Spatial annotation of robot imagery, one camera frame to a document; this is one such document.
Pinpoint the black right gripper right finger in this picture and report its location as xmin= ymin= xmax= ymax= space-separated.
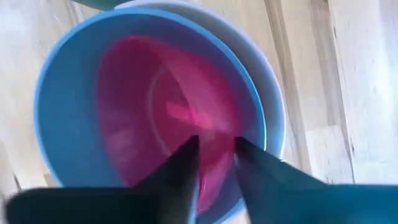
xmin=233 ymin=136 xmax=398 ymax=224

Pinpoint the green plastic cup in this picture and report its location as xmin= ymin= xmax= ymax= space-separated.
xmin=70 ymin=0 xmax=127 ymax=12

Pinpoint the small magenta bowl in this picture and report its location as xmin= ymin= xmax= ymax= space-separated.
xmin=96 ymin=35 xmax=243 ymax=216

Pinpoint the pale pink bowl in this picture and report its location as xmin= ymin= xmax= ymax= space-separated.
xmin=114 ymin=0 xmax=287 ymax=163

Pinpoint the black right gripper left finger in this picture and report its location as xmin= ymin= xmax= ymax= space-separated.
xmin=4 ymin=134 xmax=200 ymax=224

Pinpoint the blue plastic bowl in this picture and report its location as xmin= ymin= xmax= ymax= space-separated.
xmin=33 ymin=7 xmax=268 ymax=224

